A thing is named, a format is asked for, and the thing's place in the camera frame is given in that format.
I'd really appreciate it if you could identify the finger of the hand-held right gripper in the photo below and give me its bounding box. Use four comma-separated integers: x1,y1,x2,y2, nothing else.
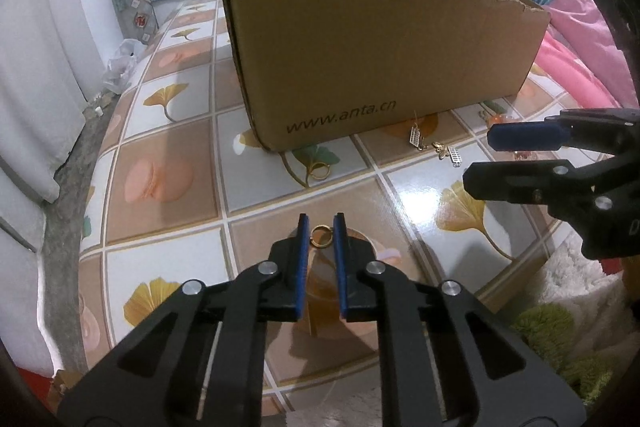
462,159,615,221
487,108,640,152

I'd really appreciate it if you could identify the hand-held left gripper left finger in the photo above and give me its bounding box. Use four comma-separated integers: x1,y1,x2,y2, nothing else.
57,213,313,427

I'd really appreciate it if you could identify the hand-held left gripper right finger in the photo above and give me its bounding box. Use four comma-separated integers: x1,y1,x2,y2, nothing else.
334,212,586,427

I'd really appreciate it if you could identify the thin gold ring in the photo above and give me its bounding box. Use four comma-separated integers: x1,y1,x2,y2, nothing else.
306,159,333,180
310,225,335,250

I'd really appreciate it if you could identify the pink orange bead bracelet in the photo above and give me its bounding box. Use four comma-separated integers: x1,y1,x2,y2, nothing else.
477,104,543,162

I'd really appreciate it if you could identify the brown cardboard box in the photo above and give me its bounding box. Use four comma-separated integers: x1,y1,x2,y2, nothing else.
218,0,551,154

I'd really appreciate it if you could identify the white fluffy garment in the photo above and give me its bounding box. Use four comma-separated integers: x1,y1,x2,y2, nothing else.
530,237,640,325

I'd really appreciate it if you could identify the pink floral blanket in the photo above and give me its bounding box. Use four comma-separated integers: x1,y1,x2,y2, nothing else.
530,0,640,108

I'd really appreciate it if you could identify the green fluffy cloth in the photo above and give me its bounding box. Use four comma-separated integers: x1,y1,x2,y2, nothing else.
510,304,623,408

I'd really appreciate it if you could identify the tile-patterned tablecloth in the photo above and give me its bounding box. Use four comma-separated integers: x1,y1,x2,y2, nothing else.
75,0,626,427

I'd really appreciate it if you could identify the brown paper bag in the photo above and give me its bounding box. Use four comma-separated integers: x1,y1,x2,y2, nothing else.
52,369,82,400

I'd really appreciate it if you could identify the clear plastic bag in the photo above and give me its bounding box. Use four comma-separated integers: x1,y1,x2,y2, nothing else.
102,38,139,96

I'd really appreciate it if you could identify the red gift bag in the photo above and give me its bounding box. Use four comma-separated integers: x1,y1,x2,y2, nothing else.
15,366,56,388

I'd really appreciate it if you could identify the patchwork cushion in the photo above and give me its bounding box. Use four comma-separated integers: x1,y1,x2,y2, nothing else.
116,0,162,46

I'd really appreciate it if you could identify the white curtain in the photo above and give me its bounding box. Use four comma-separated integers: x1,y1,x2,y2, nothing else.
0,0,117,253

